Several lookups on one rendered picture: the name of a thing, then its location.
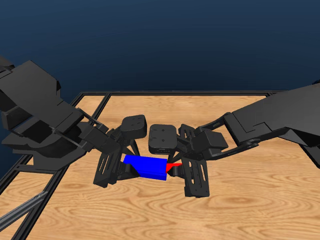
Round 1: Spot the black table frame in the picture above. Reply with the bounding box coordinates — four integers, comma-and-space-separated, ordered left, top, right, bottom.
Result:
0, 90, 278, 240

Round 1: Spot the blue hollow socket block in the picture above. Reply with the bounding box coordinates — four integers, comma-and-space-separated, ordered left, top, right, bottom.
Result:
123, 154, 168, 181

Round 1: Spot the silver aluminium strut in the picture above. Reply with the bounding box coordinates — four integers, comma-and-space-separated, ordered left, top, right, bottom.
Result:
0, 191, 49, 227

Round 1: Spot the thin red peg bar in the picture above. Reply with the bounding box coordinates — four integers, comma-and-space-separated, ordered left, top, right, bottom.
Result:
165, 162, 183, 174

